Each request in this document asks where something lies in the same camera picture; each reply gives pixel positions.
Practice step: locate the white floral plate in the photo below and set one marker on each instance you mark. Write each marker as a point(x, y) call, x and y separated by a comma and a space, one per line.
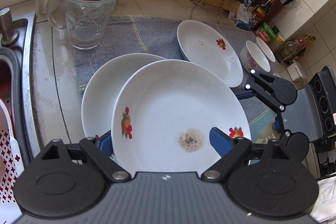
point(203, 45)
point(164, 114)

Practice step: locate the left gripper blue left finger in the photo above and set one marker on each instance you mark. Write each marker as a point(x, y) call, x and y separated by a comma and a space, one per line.
point(104, 143)

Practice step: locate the grey checked dish towel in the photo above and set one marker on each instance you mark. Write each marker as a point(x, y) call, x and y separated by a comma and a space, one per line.
point(158, 36)

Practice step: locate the white bowl pink flowers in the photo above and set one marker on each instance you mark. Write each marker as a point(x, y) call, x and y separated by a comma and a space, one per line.
point(252, 57)

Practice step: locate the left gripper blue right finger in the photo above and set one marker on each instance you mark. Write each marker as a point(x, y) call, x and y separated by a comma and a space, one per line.
point(221, 142)

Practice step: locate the white red colander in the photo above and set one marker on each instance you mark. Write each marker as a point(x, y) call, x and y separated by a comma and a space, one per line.
point(11, 167)

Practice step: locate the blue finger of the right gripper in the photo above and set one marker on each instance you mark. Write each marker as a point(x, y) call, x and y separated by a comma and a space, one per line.
point(276, 126)
point(243, 95)

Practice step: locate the plain white bowl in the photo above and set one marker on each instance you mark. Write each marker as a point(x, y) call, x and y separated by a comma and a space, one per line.
point(265, 49)

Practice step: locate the blue white salt bag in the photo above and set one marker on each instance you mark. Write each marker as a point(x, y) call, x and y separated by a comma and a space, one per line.
point(242, 18)

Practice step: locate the white jacket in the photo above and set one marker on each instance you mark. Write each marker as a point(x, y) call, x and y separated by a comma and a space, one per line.
point(324, 210)

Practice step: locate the dark vinegar bottle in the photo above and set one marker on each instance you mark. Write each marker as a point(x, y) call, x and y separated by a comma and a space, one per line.
point(259, 12)

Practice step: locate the steel sink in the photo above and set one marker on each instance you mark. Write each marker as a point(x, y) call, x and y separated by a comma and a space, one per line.
point(17, 79)

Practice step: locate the clear oil bottle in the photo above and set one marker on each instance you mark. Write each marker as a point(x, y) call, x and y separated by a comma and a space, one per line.
point(286, 51)

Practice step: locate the green lidded sauce jar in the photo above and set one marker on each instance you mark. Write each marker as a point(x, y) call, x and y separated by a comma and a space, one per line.
point(265, 33)

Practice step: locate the glass mug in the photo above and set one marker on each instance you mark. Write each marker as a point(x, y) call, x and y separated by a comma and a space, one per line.
point(83, 21)

